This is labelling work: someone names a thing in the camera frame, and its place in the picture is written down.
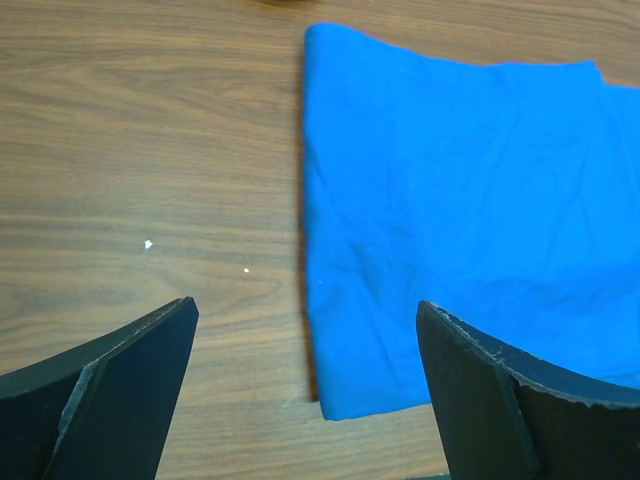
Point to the blue surgical drape cloth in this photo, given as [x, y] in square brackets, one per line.
[507, 194]

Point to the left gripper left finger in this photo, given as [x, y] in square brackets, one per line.
[103, 409]

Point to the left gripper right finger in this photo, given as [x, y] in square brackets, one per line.
[504, 414]

